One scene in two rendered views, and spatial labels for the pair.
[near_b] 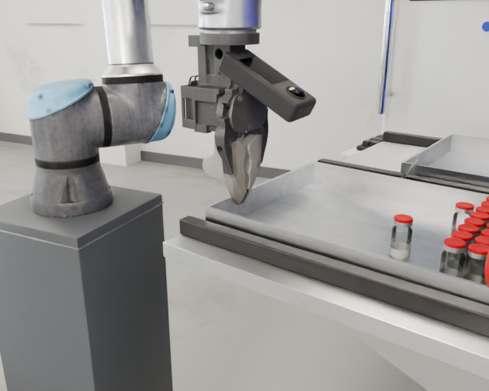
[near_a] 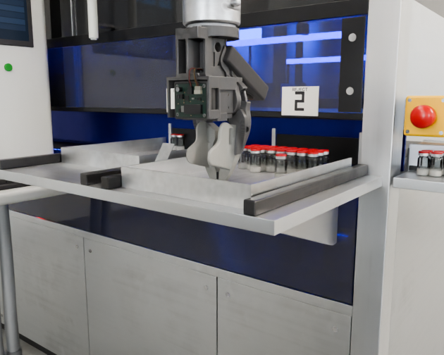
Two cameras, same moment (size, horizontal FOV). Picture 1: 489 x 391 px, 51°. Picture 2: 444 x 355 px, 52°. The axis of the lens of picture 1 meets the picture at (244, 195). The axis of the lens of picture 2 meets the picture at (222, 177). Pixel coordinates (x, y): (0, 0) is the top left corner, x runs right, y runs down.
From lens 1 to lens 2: 0.90 m
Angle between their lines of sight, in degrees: 87
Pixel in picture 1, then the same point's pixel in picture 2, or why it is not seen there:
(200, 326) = not seen: outside the picture
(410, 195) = (187, 167)
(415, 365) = (313, 230)
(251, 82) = (248, 71)
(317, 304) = (342, 196)
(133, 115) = not seen: outside the picture
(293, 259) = (313, 184)
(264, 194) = (186, 185)
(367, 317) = (355, 189)
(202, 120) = (220, 109)
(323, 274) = (323, 185)
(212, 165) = (218, 153)
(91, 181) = not seen: outside the picture
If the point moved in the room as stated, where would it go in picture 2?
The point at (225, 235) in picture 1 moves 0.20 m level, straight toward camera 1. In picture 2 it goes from (284, 193) to (426, 191)
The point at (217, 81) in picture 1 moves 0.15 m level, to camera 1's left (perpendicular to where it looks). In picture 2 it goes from (216, 72) to (214, 64)
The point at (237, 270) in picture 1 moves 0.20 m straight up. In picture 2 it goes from (315, 205) to (321, 59)
